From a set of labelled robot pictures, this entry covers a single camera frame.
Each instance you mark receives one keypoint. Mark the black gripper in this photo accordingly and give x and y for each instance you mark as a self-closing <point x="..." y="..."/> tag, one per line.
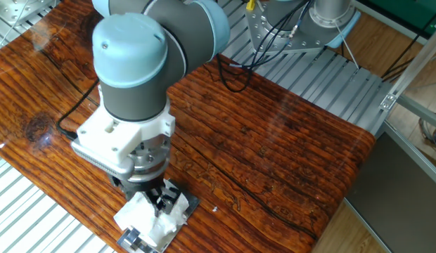
<point x="137" y="186"/>

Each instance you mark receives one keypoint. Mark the silver grey UR5 robot arm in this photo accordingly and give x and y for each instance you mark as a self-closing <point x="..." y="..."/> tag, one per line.
<point x="133" y="52"/>

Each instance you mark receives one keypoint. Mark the shiny metal tray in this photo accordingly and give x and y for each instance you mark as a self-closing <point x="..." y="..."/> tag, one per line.
<point x="133" y="240"/>

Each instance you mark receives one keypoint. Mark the glossy wood grain mat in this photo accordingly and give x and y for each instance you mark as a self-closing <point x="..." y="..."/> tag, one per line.
<point x="274" y="147"/>

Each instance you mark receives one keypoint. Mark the yellow clip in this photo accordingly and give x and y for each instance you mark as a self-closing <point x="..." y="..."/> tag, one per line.
<point x="251" y="4"/>

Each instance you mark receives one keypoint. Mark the grey panel board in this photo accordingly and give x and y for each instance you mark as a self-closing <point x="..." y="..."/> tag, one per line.
<point x="390" y="196"/>

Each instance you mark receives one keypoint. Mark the white zip tie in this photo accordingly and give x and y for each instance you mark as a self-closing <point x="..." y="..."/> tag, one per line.
<point x="346" y="45"/>

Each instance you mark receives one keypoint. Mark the perforated metal plate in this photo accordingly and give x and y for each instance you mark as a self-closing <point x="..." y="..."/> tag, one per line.
<point x="17" y="8"/>

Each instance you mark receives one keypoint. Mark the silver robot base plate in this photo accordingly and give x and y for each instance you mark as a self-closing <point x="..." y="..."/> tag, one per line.
<point x="263" y="38"/>

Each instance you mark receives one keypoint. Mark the aluminium frame rail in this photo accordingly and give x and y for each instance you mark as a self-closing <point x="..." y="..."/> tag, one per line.
<point x="415" y="154"/>
<point x="422" y="110"/>

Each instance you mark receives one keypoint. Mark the aluminium frame post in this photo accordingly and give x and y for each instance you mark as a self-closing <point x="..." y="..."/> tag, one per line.
<point x="415" y="63"/>

